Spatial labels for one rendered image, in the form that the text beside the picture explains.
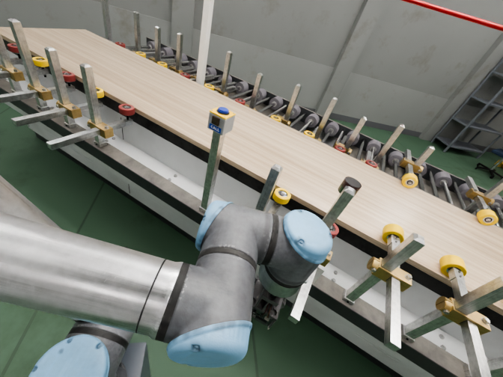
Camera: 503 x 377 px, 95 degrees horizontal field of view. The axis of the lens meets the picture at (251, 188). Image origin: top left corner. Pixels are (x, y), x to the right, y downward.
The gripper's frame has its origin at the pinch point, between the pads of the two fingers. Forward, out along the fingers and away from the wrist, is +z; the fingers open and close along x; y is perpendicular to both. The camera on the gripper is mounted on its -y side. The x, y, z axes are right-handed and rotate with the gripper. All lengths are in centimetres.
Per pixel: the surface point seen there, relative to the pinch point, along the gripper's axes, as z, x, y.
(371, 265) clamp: -1.5, 32.1, -32.9
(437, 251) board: 4, 67, -66
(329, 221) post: -9.7, 11.7, -35.3
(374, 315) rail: 24, 49, -33
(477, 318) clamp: -3, 67, -31
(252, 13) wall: -36, -169, -372
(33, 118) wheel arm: 11, -134, -33
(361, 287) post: 12, 36, -33
